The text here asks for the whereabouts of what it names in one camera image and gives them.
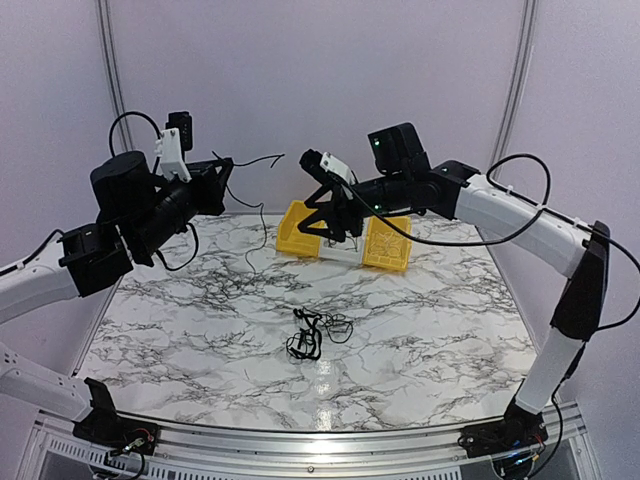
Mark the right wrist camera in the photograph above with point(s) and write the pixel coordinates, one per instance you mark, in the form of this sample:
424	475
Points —
322	165

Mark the aluminium front rail frame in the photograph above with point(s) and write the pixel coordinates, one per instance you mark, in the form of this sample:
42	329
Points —
190	451

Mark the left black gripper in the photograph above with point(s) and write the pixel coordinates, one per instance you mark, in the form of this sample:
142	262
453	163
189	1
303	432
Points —
212	183

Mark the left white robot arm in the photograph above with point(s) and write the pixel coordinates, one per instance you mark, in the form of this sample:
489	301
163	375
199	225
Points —
140	209

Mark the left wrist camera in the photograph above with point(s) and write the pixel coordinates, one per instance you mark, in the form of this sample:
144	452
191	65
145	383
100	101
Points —
175	140

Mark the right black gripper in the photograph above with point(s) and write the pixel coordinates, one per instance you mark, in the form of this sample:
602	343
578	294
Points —
332	212

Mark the yellow plastic bin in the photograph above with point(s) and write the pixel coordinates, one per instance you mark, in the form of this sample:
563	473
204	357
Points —
385	248
290	239

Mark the white plastic bin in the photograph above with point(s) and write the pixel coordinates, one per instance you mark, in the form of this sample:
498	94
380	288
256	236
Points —
350	251

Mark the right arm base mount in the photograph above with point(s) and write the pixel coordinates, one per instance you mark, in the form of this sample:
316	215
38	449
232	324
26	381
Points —
516	429

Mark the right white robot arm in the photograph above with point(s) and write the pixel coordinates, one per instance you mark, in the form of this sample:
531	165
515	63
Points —
576	250

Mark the right yellow plastic bin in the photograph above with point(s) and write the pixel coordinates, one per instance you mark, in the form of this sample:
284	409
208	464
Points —
385	248

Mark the left yellow plastic bin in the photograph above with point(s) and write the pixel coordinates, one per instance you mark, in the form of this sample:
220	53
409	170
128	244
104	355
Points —
290	239

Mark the aluminium corner post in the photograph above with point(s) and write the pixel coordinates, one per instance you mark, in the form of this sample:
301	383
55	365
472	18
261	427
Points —
517	81
120	137

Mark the left aluminium corner post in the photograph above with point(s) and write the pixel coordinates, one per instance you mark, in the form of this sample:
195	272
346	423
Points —
120	137

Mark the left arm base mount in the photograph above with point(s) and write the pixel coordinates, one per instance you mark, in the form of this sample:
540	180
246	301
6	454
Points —
103	425

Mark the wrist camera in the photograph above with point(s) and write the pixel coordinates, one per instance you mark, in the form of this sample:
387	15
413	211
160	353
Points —
322	165
175	140

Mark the right aluminium corner post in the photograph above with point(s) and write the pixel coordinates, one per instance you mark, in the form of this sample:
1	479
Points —
517	81

